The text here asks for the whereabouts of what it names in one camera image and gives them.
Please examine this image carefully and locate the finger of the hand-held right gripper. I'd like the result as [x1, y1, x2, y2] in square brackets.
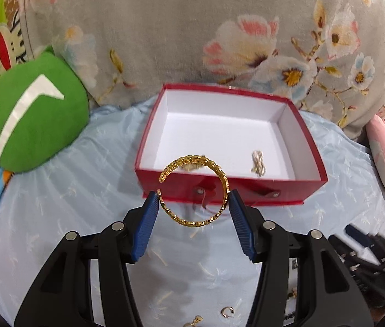
[329, 234, 384, 273]
[345, 224, 385, 259]

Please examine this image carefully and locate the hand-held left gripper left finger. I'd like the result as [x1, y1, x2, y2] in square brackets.
[14, 191, 160, 327]

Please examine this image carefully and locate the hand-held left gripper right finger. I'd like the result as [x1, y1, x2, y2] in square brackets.
[228, 190, 373, 327]

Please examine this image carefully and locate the red cardboard box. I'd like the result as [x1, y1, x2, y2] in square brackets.
[134, 83, 329, 219]

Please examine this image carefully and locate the black bead bracelet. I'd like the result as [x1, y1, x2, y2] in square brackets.
[283, 287, 298, 321]

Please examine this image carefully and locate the gold chain bangle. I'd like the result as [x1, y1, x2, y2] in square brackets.
[158, 154, 231, 227]

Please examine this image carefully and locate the light blue bedsheet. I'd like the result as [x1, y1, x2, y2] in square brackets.
[0, 95, 385, 327]

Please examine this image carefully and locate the green round pillow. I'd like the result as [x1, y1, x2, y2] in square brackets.
[0, 53, 89, 172]

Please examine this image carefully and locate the grey floral blanket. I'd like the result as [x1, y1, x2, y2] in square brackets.
[19, 0, 385, 140]

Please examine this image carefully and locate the colourful printed cloth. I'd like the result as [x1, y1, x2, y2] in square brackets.
[0, 0, 57, 280]

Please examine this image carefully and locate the pearl and gold chain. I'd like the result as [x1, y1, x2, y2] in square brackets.
[250, 150, 267, 178]

